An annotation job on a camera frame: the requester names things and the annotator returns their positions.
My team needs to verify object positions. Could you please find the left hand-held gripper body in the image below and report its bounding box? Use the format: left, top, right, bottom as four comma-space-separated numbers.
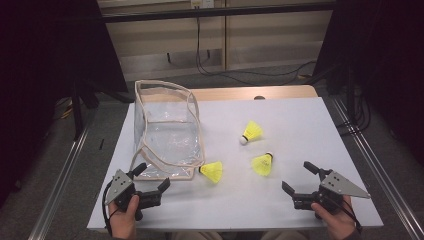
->
105, 169, 164, 222

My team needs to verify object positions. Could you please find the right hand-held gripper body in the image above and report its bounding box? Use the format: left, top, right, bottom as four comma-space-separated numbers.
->
292, 169, 372, 220

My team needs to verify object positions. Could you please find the yellow shuttlecock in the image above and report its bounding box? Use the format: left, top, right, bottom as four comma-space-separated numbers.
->
251, 151, 274, 177
239, 120, 264, 146
198, 161, 224, 184

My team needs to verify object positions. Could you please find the clear plastic bag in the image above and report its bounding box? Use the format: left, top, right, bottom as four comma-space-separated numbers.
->
129, 79, 206, 182

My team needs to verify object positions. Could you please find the person's left hand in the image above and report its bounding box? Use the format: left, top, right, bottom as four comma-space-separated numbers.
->
108, 195, 141, 240

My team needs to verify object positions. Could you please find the person's right hand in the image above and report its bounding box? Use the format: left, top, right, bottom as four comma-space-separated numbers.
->
310, 195, 357, 240

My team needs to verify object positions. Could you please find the person's right leg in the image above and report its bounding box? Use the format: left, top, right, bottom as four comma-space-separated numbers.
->
261, 230, 309, 240

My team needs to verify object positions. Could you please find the person's leg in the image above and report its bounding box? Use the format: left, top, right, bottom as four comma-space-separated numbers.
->
171, 231, 224, 240
261, 230, 309, 240

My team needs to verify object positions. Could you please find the white table cover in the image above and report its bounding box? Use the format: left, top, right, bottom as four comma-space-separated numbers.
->
87, 97, 384, 232

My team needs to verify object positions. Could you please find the person's left leg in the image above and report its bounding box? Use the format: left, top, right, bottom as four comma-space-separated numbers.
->
171, 231, 224, 240

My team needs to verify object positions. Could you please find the black stand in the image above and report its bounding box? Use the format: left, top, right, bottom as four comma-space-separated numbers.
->
70, 79, 100, 141

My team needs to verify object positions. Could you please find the wooden table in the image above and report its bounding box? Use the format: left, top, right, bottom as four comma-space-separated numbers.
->
133, 84, 319, 103

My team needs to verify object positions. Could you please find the black curtain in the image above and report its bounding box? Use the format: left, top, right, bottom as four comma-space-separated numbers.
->
0, 0, 128, 208
313, 0, 424, 164

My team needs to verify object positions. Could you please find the black metal crossbar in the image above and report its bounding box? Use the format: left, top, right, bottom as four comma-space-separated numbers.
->
102, 2, 336, 24

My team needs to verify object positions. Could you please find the left hand-held gripper cable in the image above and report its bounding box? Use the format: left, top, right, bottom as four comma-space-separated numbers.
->
101, 181, 117, 236

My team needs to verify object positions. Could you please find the hand-held gripper cable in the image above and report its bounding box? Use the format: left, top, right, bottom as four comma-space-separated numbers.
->
101, 181, 117, 236
328, 195, 364, 234

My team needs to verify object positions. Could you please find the right hand-held gripper cable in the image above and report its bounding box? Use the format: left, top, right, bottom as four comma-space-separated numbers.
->
328, 195, 364, 234

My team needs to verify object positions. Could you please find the metal floor rail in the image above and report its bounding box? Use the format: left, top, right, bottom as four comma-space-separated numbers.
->
28, 126, 92, 240
331, 96, 424, 240

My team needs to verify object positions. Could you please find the black cable bundle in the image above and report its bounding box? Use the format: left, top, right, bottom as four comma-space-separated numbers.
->
335, 89, 372, 137

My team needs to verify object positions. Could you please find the yellow cable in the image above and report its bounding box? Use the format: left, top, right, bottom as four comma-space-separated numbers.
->
54, 97, 75, 120

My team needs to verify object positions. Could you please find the long black floor cable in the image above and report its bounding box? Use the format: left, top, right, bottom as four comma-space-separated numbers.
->
195, 7, 318, 86

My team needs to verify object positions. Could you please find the white wall outlet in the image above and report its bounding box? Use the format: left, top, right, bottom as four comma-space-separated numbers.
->
190, 0, 215, 9

